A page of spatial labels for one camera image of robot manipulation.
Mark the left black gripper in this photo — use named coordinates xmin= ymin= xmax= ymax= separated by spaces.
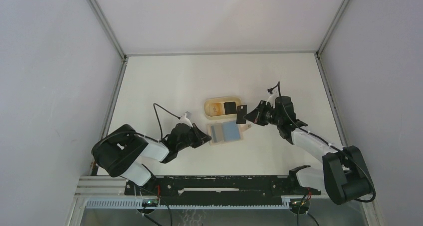
xmin=176 ymin=123 xmax=212 ymax=152

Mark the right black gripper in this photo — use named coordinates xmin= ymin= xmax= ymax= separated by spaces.
xmin=244 ymin=100 xmax=283 ymax=126

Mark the black credit card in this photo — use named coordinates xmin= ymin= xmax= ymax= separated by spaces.
xmin=236 ymin=105 xmax=248 ymax=124

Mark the orange credit card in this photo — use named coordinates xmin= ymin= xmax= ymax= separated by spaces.
xmin=209 ymin=102 xmax=225 ymax=117

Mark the beige oval tray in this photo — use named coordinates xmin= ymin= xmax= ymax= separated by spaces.
xmin=204 ymin=96 xmax=242 ymax=120

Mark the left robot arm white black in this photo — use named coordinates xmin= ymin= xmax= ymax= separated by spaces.
xmin=91 ymin=123 xmax=212 ymax=195

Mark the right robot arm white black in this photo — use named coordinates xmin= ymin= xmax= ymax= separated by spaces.
xmin=244 ymin=96 xmax=376 ymax=205

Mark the black card in tray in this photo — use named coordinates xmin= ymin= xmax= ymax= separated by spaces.
xmin=223 ymin=101 xmax=237 ymax=115

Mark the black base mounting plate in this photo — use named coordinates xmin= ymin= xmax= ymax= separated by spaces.
xmin=124 ymin=175 xmax=321 ymax=205

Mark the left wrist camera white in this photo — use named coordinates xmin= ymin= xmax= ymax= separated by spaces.
xmin=180 ymin=111 xmax=193 ymax=127

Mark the right black camera cable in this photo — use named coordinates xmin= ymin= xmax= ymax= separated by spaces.
xmin=267 ymin=81 xmax=377 ymax=204

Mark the black camera cable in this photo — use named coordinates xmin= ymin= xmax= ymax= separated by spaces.
xmin=92 ymin=103 xmax=182 ymax=172
xmin=267 ymin=81 xmax=377 ymax=204

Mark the left black camera cable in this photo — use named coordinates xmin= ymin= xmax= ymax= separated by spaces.
xmin=92 ymin=103 xmax=182 ymax=172

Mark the white slotted cable duct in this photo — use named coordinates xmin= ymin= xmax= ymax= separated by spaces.
xmin=85 ymin=198 xmax=301 ymax=210

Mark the aluminium frame rail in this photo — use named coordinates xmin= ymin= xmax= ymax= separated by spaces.
xmin=72 ymin=175 xmax=374 ymax=199

